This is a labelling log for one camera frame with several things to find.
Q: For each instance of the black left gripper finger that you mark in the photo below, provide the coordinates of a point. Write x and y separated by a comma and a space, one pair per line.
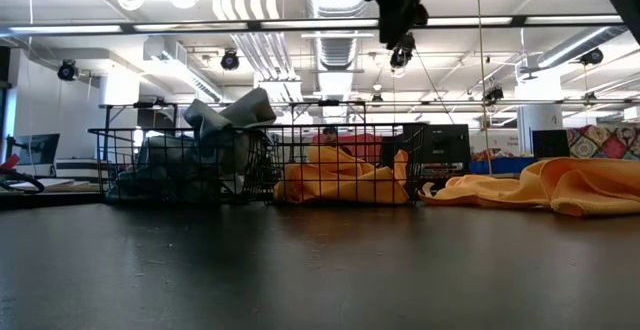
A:
390, 27
411, 17

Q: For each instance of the orange microfiber towel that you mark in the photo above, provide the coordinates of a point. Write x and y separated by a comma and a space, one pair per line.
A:
590, 185
340, 187
485, 190
335, 157

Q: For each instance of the grey towels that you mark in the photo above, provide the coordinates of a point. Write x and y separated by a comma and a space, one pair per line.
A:
190, 160

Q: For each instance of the black ceiling spotlight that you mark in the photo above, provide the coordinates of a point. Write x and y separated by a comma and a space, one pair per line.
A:
494, 94
230, 61
592, 56
400, 59
67, 71

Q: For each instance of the person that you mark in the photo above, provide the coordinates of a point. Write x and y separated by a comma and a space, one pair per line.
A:
330, 133

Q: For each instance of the blue storage bin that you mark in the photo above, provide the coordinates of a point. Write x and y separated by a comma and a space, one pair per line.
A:
500, 166

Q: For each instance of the colourful patchwork quilt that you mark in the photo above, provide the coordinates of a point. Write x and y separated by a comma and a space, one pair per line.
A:
605, 140

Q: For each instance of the black table mat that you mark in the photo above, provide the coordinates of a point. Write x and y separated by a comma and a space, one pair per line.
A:
320, 270

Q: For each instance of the white shelf unit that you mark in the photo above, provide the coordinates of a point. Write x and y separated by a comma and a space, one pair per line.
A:
77, 170

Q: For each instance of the red clip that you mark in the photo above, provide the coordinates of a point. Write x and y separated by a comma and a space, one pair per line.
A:
10, 161

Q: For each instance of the silver ventilation duct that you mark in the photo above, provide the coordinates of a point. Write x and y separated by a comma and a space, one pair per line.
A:
575, 47
337, 50

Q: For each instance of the distant black table frame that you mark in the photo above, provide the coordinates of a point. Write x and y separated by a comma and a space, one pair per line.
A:
155, 117

